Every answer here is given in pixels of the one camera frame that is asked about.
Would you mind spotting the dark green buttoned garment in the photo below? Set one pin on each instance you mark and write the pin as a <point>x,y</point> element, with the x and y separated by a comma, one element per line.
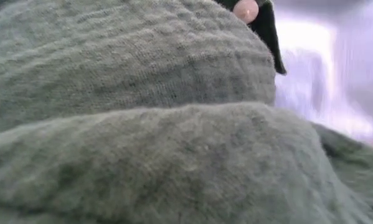
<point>142,140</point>

